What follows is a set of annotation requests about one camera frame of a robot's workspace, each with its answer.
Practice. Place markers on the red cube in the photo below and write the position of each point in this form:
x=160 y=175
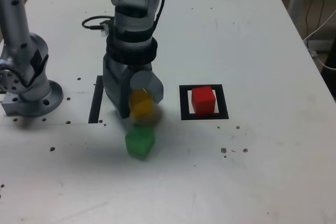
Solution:
x=203 y=100

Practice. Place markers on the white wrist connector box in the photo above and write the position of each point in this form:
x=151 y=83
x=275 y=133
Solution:
x=105 y=28

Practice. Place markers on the black tape square outline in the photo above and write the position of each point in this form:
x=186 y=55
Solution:
x=183 y=103

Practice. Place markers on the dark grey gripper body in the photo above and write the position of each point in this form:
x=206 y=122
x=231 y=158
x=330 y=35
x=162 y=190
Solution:
x=118 y=66

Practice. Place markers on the black tape strip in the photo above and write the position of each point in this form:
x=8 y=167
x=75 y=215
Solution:
x=95 y=100

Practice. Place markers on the yellow cube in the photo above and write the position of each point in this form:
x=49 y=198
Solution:
x=141 y=108

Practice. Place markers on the green cube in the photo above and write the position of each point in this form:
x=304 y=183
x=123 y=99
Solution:
x=139 y=144

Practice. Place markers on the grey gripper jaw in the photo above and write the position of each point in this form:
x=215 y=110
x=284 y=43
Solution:
x=116 y=93
x=155 y=85

